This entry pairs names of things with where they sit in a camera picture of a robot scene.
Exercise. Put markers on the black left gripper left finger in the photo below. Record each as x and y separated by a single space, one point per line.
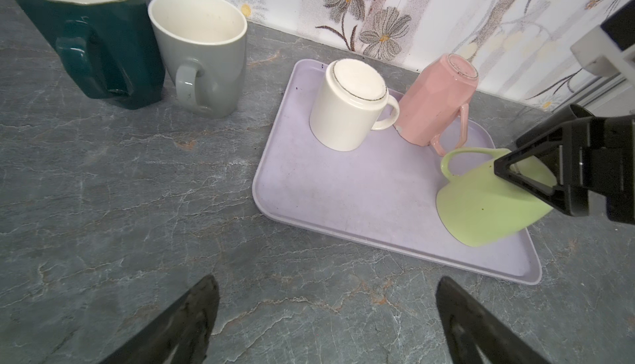
180 334

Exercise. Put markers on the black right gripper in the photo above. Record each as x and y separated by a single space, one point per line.
594 154

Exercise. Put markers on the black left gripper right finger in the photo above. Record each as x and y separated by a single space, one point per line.
473 333

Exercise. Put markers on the pink ceramic mug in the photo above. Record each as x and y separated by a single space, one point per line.
440 94

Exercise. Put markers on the white ceramic mug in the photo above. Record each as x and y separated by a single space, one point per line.
352 101

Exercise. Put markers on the grey ceramic mug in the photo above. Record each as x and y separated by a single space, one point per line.
203 46

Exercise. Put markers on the dark green ceramic mug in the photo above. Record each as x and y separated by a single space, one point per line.
107 47

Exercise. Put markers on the light green ceramic mug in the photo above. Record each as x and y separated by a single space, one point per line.
479 207

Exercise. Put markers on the lavender plastic tray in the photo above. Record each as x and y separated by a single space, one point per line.
382 194

